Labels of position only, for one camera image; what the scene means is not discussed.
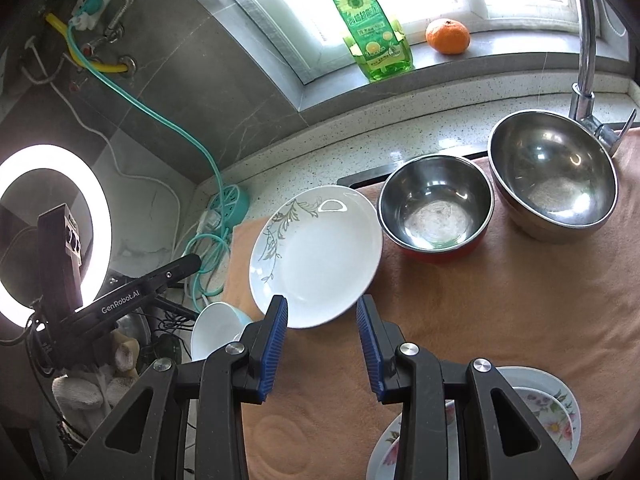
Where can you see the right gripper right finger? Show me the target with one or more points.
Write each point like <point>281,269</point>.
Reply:
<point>498,436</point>

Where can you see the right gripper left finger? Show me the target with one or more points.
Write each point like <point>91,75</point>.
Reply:
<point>144,437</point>

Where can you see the white plate pink flowers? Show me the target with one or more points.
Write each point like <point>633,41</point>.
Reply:
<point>524,376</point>

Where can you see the light blue ceramic bowl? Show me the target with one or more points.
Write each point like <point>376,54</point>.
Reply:
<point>217,325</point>

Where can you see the red steel bowl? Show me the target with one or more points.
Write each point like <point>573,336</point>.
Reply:
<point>436,207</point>

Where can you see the white plate grey leaf pattern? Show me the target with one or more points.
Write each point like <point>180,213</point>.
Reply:
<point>320,251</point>

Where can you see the large stainless steel bowl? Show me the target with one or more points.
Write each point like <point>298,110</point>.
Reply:
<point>556,180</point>

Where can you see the white plate pink roses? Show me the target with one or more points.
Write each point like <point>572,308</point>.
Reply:
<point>549,411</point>

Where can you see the chrome kitchen faucet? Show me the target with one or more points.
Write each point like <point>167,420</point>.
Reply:
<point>581,104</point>

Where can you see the gloved hand on left gripper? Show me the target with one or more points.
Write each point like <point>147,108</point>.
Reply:
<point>96,389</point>

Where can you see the steel pot lid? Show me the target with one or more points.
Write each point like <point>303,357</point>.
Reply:
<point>135,329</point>

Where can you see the teal power strip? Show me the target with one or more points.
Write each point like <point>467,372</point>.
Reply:
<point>233,207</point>

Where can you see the green dish soap bottle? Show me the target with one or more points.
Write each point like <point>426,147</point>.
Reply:
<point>378,45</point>

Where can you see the orange tangerine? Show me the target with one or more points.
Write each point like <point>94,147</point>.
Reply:
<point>447,36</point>

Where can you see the ring light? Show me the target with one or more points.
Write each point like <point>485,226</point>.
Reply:
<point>62,283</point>

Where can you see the wall socket with plug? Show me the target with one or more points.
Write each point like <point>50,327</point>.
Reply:
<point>86,13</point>

